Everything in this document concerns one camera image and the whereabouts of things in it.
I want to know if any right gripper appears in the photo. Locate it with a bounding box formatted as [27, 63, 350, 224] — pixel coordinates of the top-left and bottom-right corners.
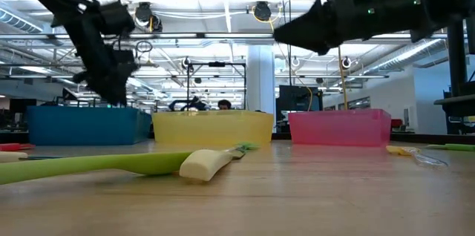
[272, 0, 433, 56]

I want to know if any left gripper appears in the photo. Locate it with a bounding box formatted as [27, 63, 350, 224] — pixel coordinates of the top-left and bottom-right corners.
[65, 15, 139, 107]

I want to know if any red utensil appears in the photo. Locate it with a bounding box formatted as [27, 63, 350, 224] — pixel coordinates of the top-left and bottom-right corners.
[0, 142, 37, 153]

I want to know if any cream-handled kitchen knife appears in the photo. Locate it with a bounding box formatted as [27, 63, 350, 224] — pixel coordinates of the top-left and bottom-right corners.
[178, 145, 248, 183]
[0, 151, 64, 164]

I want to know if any green spatula clear handle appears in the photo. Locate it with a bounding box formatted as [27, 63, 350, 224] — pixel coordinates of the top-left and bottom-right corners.
[228, 141, 261, 155]
[425, 142, 475, 153]

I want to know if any yellow spatula clear handle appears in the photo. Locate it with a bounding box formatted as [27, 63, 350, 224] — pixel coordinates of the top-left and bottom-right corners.
[385, 145, 449, 168]

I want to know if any blue plastic bin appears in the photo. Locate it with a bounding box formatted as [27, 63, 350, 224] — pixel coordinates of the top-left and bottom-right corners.
[26, 105, 152, 146]

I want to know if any black cabinet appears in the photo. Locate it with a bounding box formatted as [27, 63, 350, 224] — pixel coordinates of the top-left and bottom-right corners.
[275, 85, 323, 133]

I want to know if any white building pillar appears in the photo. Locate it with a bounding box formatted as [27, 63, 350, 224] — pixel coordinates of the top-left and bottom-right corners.
[246, 45, 276, 114]

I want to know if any green silicone spoon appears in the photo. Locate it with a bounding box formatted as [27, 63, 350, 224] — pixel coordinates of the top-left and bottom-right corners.
[0, 150, 194, 186]

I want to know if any pink plastic bin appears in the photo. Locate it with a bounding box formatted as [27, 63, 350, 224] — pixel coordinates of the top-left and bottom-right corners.
[287, 108, 392, 148]

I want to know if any yellow plastic bin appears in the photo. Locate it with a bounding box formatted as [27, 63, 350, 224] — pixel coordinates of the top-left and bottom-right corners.
[151, 110, 275, 147]

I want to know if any black ceiling cable reel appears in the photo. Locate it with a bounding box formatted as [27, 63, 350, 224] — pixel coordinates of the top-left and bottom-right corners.
[254, 1, 272, 22]
[134, 1, 163, 33]

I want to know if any yellow hanging cable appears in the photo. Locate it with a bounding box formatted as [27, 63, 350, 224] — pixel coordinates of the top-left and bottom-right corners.
[335, 45, 350, 111]

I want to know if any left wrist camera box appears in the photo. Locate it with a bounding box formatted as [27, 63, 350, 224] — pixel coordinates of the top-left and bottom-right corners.
[98, 1, 137, 36]

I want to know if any black metal frame rig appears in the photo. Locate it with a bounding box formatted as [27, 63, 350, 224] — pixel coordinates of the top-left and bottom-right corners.
[184, 61, 248, 112]

